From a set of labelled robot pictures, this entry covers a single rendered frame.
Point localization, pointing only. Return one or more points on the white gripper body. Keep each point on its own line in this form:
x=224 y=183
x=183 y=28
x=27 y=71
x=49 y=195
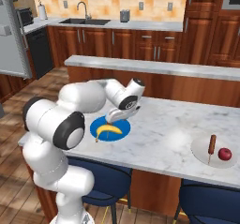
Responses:
x=122 y=113

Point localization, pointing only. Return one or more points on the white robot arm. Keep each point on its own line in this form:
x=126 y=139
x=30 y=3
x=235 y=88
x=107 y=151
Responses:
x=50 y=124

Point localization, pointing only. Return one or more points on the blue round plate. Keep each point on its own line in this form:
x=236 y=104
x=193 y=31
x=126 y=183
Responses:
x=123 y=126

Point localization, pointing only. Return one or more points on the yellow banana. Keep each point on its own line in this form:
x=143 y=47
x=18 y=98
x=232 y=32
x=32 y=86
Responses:
x=108 y=128

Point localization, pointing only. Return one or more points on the white round plate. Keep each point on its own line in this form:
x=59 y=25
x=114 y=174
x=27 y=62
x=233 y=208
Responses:
x=200 y=152

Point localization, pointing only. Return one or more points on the red apple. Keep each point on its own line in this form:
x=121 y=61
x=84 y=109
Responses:
x=225 y=154

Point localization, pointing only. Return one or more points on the grey steel fridge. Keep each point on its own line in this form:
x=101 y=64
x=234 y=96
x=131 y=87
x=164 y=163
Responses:
x=9 y=46

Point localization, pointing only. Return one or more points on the blue padded stool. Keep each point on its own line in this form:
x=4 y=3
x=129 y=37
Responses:
x=106 y=177
x=209 y=202

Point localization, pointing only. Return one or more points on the wooden base cupboard run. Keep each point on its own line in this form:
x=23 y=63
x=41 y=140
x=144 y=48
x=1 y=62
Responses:
x=118 y=45

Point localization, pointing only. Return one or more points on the wooden island with marble top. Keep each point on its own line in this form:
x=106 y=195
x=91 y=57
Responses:
x=187 y=84

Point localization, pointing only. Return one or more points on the corn dog on stick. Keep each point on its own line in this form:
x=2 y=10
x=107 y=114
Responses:
x=212 y=144

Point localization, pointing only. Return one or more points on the grey toaster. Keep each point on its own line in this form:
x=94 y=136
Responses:
x=125 y=16

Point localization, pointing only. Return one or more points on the dark kitchen sink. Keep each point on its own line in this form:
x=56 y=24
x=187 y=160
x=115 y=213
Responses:
x=84 y=22

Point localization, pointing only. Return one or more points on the black dishwasher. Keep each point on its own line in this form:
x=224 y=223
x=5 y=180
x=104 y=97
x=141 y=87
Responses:
x=39 y=52

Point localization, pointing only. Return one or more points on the steel sink tap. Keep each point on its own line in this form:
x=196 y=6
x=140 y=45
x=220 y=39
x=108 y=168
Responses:
x=85 y=9

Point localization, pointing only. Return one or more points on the tall wooden cupboard run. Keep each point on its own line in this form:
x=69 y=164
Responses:
x=206 y=31

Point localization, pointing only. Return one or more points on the white paper towel roll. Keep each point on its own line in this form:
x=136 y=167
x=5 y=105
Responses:
x=42 y=12

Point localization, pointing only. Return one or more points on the black toaster oven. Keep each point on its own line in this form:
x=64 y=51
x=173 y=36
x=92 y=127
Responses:
x=25 y=17

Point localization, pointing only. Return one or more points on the grey wall socket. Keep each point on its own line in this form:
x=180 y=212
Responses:
x=65 y=4
x=141 y=6
x=170 y=6

